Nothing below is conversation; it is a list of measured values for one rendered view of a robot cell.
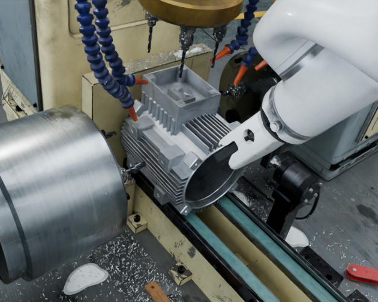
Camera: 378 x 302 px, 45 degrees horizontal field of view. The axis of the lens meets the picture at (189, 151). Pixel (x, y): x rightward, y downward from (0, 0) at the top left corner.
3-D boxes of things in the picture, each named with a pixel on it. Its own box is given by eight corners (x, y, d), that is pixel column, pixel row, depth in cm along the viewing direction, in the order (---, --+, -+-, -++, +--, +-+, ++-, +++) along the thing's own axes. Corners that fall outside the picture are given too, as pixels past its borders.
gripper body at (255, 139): (278, 151, 57) (231, 179, 66) (327, 127, 62) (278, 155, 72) (249, 100, 58) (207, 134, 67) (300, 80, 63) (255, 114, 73)
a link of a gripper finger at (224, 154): (213, 163, 64) (221, 162, 70) (261, 136, 62) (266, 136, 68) (209, 156, 64) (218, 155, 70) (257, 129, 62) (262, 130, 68)
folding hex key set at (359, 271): (345, 278, 100) (348, 274, 99) (344, 266, 103) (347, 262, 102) (384, 287, 100) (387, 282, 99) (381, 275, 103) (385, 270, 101)
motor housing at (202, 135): (117, 167, 99) (121, 95, 87) (185, 141, 110) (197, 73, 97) (171, 229, 89) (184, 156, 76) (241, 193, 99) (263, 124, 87)
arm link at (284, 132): (293, 147, 55) (278, 156, 58) (335, 125, 60) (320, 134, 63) (259, 88, 56) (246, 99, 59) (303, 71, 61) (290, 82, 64)
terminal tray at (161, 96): (138, 105, 92) (141, 75, 87) (180, 92, 98) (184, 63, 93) (173, 139, 85) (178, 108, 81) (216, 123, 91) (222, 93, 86)
